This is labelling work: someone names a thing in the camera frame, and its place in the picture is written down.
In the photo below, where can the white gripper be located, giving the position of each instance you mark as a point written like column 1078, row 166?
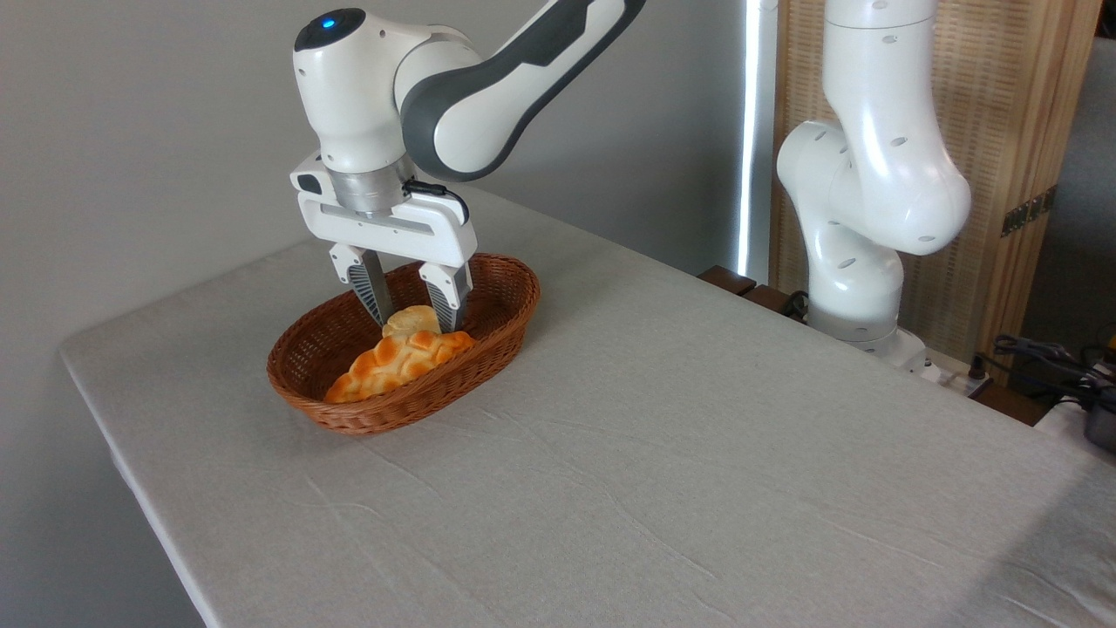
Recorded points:
column 392, row 228

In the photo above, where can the pale round bread roll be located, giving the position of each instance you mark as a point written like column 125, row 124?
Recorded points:
column 410, row 321

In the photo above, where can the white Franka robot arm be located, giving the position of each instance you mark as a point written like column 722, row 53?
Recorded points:
column 872, row 174

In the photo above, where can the orange braided bread loaf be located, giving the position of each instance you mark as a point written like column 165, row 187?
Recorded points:
column 388, row 366

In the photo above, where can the brown wicker oval basket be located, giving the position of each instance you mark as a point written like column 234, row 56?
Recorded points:
column 497, row 292

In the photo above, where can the grey tablecloth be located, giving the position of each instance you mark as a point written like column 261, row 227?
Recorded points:
column 663, row 453

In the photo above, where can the dark brown wooden furniture edge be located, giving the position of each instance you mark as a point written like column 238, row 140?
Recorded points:
column 731, row 279

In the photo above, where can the bamboo folding screen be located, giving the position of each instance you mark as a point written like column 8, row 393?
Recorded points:
column 990, row 87

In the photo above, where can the black screen hinge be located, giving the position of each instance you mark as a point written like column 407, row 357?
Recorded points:
column 1029, row 211

